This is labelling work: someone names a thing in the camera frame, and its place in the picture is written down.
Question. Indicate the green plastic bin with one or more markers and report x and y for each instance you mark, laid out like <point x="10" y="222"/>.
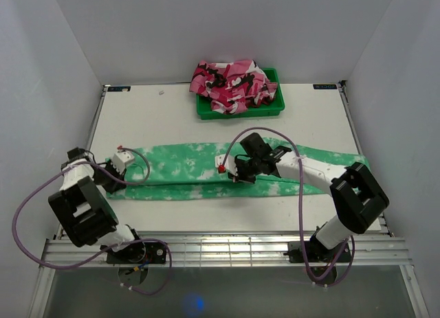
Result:
<point x="273" y="109"/>

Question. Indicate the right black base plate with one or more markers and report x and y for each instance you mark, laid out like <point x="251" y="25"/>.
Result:
<point x="316" y="253"/>

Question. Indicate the green white tie-dye trousers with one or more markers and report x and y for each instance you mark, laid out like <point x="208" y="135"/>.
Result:
<point x="181" y="172"/>

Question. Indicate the aluminium frame rail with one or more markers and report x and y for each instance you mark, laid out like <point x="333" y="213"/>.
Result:
<point x="264" y="250"/>

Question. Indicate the blue table label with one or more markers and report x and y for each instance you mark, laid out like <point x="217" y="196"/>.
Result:
<point x="119" y="89"/>
<point x="325" y="86"/>

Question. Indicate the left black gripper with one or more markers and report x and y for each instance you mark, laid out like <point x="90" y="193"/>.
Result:
<point x="115" y="185"/>

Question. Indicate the right blue table label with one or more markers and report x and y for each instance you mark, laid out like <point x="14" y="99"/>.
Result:
<point x="325" y="86"/>

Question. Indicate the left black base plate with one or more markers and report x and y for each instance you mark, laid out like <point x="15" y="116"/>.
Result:
<point x="140" y="253"/>

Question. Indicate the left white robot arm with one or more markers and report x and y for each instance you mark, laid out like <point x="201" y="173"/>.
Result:
<point x="83" y="211"/>

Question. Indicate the pink camouflage trousers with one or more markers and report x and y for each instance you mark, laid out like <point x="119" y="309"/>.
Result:
<point x="231" y="88"/>

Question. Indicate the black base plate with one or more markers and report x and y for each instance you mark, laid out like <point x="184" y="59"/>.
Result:
<point x="316" y="253"/>
<point x="140" y="253"/>

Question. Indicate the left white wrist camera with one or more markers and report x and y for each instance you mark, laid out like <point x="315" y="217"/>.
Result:
<point x="121" y="160"/>

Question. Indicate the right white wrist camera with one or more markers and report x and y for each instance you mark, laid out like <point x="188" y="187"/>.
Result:
<point x="226" y="164"/>

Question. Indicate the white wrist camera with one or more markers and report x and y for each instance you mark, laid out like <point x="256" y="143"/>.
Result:
<point x="121" y="160"/>
<point x="226" y="164"/>

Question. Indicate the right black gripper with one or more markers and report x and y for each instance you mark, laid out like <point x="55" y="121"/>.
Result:
<point x="240" y="177"/>

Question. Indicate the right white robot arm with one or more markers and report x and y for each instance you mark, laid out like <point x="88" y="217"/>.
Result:
<point x="357" y="196"/>

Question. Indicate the left blue table label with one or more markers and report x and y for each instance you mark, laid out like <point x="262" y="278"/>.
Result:
<point x="119" y="89"/>

